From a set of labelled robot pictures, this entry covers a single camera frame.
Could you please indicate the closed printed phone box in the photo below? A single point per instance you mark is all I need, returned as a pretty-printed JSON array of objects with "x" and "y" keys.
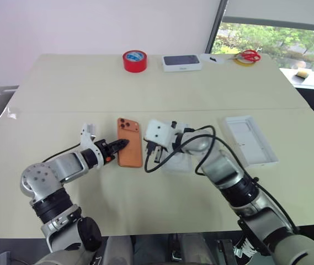
[{"x": 181, "y": 62}]

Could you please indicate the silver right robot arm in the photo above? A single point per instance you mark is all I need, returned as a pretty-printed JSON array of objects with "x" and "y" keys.
[{"x": 223, "y": 165}]

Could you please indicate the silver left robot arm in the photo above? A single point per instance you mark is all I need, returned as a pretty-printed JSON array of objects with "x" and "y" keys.
[{"x": 68, "y": 165}]

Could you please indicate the yellow sponge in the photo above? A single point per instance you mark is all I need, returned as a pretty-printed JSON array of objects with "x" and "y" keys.
[{"x": 302, "y": 74}]

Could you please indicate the open white phone box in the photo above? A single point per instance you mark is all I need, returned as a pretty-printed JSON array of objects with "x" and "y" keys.
[{"x": 249, "y": 140}]

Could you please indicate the small black clip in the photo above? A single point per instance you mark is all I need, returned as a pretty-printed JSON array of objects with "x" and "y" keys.
[{"x": 213, "y": 58}]

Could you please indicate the white roller blind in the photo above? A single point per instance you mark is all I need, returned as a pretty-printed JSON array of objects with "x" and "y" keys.
[{"x": 278, "y": 11}]

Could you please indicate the red tape roll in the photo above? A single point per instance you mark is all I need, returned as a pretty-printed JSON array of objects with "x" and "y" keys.
[{"x": 134, "y": 66}]

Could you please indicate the black window frame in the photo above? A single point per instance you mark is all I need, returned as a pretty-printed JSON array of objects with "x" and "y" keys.
[{"x": 214, "y": 25}]

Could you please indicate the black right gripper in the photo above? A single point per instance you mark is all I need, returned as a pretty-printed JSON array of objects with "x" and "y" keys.
[{"x": 156, "y": 146}]

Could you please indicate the orange smartphone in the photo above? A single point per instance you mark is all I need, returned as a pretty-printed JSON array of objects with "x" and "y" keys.
[{"x": 130, "y": 157}]

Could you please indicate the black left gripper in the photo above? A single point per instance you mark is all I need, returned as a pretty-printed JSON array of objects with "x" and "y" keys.
[{"x": 104, "y": 151}]

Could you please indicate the yellow tape roll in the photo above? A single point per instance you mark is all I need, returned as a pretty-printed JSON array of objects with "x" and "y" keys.
[{"x": 245, "y": 63}]

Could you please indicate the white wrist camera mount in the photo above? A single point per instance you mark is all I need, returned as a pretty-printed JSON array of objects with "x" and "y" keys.
[
  {"x": 86, "y": 138},
  {"x": 158, "y": 133}
]

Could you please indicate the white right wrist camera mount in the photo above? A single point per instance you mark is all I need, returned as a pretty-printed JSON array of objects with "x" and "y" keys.
[{"x": 158, "y": 133}]

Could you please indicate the crumpled clear plastic scrap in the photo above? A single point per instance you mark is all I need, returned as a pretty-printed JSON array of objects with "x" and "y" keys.
[{"x": 13, "y": 112}]

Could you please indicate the dark grey rounded shape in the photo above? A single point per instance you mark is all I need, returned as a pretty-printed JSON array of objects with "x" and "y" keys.
[
  {"x": 118, "y": 251},
  {"x": 198, "y": 248}
]

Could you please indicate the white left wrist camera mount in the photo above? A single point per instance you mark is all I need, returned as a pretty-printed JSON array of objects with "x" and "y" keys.
[{"x": 86, "y": 138}]

